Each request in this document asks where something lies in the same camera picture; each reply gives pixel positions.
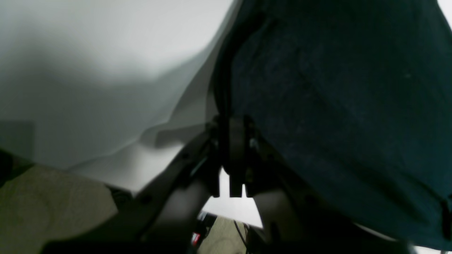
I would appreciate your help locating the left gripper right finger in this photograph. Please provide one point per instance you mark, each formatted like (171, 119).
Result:
(295, 218)

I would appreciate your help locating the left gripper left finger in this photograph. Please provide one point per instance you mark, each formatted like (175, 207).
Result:
(163, 216)

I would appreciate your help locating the black T-shirt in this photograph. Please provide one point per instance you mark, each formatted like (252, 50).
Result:
(356, 96)

